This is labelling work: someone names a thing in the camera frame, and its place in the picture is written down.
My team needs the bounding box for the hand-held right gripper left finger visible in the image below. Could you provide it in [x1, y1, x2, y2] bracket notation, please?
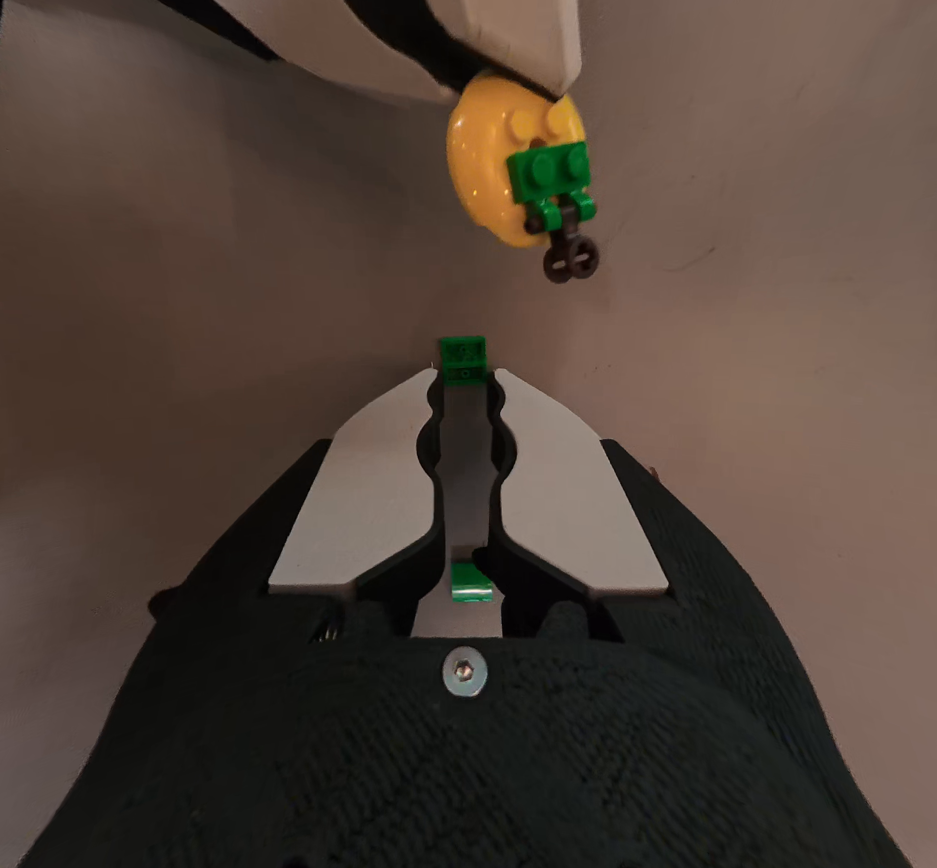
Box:
[268, 368, 448, 600]

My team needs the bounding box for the dark small connector brick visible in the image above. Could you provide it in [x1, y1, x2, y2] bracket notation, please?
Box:
[524, 212, 601, 285]

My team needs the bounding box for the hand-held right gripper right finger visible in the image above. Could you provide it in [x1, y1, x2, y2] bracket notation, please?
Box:
[487, 368, 671, 600]

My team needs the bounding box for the green studded square plate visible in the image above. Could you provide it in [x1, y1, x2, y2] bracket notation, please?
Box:
[439, 335, 488, 386]

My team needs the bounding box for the green clip plate brick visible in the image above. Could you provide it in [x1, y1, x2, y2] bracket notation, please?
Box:
[507, 142, 597, 233]

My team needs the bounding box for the yellow round disc brick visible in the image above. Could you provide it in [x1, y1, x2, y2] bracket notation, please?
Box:
[445, 73, 587, 250]

